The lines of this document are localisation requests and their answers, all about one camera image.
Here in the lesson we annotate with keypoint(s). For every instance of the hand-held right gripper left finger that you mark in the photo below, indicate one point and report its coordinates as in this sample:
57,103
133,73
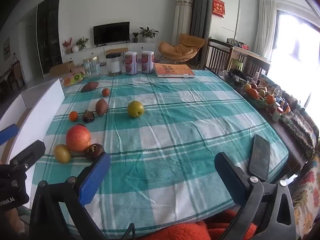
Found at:
95,180

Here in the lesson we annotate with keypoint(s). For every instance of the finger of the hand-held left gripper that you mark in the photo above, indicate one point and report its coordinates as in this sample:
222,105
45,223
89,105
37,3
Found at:
28,155
8,133

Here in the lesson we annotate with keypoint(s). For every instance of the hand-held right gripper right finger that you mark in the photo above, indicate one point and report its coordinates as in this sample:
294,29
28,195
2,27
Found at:
230,177

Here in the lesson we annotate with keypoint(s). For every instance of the green apple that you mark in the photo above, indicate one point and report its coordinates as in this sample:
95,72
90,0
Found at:
135,109

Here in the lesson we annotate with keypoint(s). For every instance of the person's left forearm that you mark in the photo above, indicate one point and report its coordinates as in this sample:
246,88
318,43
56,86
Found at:
10,221

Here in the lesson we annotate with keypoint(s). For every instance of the white board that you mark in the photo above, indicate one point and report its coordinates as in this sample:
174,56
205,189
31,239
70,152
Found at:
30,115

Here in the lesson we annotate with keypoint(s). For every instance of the dark mangosteen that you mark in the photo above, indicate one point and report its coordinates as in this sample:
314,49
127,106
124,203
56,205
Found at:
93,151
88,116

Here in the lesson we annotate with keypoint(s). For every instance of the yellow-green plum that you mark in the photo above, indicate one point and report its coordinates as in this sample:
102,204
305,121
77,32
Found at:
62,153

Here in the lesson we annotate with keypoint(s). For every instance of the black smartphone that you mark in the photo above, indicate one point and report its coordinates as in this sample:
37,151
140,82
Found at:
260,158

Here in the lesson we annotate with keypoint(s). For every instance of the red apple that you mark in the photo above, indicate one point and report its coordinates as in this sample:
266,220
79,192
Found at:
78,138

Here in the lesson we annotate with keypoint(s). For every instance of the small orange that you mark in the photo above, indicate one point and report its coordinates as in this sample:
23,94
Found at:
106,92
73,116

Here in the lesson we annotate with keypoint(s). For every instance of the red fleece blanket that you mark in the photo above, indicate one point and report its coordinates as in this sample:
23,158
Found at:
200,228

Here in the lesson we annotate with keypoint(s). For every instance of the teal plaid tablecloth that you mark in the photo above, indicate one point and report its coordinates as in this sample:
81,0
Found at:
175,142

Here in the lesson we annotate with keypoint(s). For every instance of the rounded sweet potato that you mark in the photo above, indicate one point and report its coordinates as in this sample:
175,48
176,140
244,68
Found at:
101,106

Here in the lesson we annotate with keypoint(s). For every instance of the floral cushion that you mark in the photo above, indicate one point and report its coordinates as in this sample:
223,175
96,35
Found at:
307,195

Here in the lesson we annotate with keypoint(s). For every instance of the fruit basket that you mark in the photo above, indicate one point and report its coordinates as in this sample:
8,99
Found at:
258,101

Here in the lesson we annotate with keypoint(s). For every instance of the cardboard box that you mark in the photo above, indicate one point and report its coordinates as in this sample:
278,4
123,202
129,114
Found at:
61,67

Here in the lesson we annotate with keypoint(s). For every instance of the row of small bottles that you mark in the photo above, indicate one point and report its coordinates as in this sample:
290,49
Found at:
277,107

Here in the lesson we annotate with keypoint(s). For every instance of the fruit-print carton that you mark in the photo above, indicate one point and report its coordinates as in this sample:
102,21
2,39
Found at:
73,78

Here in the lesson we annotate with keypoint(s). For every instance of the dark fringed cloth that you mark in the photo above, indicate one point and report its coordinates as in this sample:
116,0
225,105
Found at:
300,127

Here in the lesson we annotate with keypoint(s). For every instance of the orange in basket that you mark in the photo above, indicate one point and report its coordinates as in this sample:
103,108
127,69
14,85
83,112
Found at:
252,93
270,99

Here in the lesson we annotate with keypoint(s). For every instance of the long sweet potato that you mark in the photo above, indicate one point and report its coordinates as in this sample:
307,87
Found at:
90,86

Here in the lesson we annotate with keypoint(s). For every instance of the black basket of clutter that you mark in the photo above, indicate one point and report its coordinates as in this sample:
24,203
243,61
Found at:
235,77

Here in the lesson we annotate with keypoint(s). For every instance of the white bottle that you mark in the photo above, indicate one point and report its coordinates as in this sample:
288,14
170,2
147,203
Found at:
257,77

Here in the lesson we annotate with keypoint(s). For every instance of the red flowers in vase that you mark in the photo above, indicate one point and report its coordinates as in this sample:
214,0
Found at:
67,45

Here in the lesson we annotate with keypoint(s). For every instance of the glass jar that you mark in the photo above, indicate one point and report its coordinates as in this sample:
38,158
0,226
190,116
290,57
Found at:
91,67

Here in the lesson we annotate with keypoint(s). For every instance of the black tall cabinet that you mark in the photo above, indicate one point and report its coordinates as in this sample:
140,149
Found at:
48,35

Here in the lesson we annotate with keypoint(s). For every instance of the white round vase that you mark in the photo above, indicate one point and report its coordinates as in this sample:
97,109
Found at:
75,48

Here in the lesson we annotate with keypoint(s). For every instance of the lime green small chair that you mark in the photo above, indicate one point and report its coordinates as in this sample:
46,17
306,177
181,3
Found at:
236,65

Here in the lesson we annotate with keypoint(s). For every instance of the clear jar with black lid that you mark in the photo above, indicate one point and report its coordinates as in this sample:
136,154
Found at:
113,66

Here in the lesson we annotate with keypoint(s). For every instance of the green potted plant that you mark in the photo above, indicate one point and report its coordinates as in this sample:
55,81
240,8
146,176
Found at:
82,42

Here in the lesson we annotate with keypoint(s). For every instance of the orange book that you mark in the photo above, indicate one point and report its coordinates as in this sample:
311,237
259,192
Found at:
173,70

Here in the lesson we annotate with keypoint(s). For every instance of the dark wooden chair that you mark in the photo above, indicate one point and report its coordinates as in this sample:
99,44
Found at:
217,56

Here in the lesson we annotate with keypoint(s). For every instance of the white television cabinet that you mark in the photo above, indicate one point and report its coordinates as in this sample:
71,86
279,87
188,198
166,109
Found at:
100,52

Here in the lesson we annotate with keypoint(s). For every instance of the printed tin can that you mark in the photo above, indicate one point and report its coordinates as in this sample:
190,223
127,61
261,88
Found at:
131,63
147,62

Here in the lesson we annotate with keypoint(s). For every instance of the wooden side table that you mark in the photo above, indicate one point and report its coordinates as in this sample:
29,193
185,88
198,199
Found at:
255,56

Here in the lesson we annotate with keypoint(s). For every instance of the light wooden chair back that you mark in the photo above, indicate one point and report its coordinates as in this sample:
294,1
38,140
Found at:
116,50

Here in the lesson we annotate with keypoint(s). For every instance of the clutter on side table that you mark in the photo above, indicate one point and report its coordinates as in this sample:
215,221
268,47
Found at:
237,43

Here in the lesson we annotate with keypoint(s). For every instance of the orange lounge chair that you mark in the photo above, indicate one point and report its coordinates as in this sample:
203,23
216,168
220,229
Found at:
178,47

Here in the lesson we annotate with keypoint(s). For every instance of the window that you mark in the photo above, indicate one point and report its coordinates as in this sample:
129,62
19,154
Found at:
297,55

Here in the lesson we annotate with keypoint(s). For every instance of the black television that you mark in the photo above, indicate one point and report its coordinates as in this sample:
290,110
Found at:
111,33

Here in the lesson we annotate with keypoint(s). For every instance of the small potted plant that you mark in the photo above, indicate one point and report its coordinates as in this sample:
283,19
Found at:
135,37

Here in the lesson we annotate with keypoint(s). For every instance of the large leafy potted plant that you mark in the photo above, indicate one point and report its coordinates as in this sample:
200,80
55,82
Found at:
148,33

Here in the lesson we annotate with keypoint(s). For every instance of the white curtain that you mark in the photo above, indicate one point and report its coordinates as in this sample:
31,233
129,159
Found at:
265,25

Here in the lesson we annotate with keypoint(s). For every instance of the grey curtain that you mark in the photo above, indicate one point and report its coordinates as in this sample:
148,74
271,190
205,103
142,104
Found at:
197,17

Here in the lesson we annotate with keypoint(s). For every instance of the covered standing air conditioner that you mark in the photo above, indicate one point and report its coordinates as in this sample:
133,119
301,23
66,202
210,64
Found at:
183,17

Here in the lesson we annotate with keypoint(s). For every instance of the wall picture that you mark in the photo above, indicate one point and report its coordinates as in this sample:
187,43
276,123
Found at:
6,48

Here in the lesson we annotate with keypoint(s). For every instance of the red wall hanging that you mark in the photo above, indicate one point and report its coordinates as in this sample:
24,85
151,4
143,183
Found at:
218,6

